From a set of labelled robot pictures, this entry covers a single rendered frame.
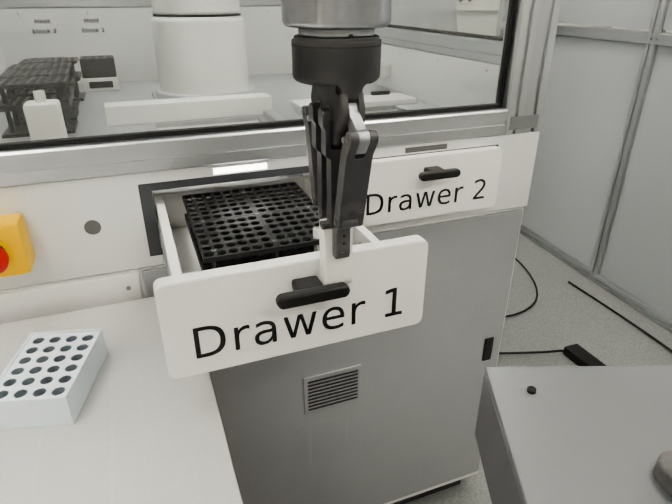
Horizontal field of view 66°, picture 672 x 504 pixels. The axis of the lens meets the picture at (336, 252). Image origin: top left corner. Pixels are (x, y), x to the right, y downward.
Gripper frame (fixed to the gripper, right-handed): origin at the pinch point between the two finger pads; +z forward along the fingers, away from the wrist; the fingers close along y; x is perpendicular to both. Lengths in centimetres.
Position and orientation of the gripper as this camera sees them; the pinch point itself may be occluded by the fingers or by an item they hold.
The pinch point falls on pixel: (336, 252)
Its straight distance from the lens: 52.1
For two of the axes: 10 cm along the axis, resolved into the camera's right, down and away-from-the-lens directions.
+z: 0.0, 8.9, 4.5
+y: -3.6, -4.2, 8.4
